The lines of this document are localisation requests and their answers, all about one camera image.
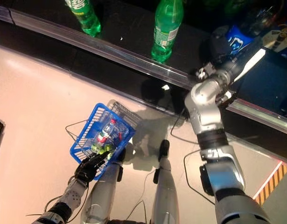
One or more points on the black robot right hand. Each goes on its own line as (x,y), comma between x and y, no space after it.
(215,51)

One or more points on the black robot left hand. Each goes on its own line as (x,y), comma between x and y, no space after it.
(92,168)

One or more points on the green soda can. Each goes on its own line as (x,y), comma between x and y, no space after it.
(96,147)
(108,147)

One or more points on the cola bottle blue label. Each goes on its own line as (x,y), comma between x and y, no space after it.
(239,38)

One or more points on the blue plastic shopping basket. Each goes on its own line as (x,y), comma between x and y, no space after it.
(132,133)

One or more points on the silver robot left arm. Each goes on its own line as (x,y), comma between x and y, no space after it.
(71,198)

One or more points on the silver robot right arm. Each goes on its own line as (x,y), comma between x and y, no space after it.
(204,105)

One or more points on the silver robot left leg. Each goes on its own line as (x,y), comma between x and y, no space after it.
(99,198)

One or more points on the silver robot leg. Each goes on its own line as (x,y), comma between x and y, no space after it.
(165,198)
(99,198)

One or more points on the green soda bottle yellow cap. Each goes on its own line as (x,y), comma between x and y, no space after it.
(87,18)
(165,35)

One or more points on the white paper scrap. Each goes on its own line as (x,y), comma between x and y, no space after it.
(165,87)

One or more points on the black robot right foot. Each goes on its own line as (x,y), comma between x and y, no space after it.
(164,149)

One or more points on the silver robot right leg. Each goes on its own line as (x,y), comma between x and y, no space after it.
(165,198)

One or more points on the yellow black hazard tape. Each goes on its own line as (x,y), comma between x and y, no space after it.
(271,182)

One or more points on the clear plastic shelf rail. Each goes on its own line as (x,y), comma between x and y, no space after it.
(262,116)
(87,43)

